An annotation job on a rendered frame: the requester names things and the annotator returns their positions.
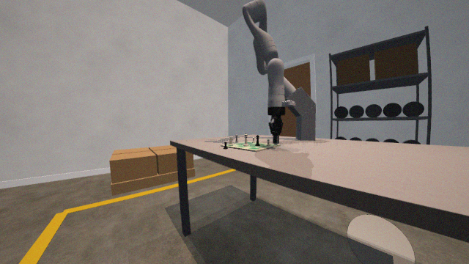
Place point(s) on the green and white chessboard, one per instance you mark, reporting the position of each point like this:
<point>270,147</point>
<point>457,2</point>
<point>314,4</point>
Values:
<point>251,146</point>

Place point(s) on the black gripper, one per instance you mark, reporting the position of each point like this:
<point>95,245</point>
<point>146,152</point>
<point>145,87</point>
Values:
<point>276,121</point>

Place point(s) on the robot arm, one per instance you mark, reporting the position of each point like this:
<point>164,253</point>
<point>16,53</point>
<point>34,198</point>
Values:
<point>266,52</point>

